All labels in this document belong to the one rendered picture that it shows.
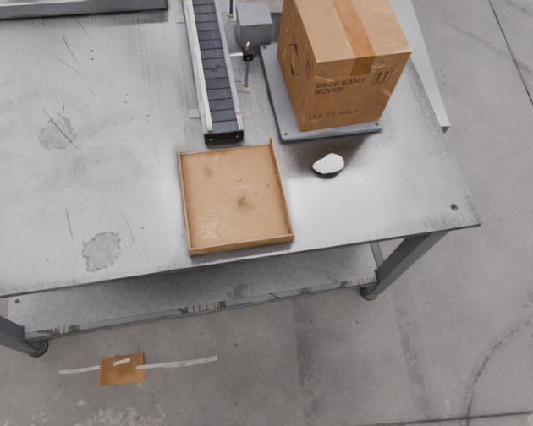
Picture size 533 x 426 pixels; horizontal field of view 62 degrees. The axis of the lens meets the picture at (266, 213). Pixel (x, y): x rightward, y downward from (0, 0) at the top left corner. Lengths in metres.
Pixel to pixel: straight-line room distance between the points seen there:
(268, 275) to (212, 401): 0.53
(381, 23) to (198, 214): 0.66
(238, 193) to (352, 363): 1.02
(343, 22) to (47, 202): 0.87
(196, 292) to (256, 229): 0.64
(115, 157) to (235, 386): 1.04
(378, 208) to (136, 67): 0.83
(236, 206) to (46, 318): 0.92
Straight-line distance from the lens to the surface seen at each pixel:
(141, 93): 1.40
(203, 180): 1.21
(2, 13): 1.71
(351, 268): 1.81
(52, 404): 1.99
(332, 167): 1.23
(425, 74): 1.58
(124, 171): 1.26
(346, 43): 1.15
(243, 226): 1.15
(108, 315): 1.76
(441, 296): 2.16
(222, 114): 1.27
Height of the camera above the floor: 1.88
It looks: 64 degrees down
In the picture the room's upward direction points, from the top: 10 degrees clockwise
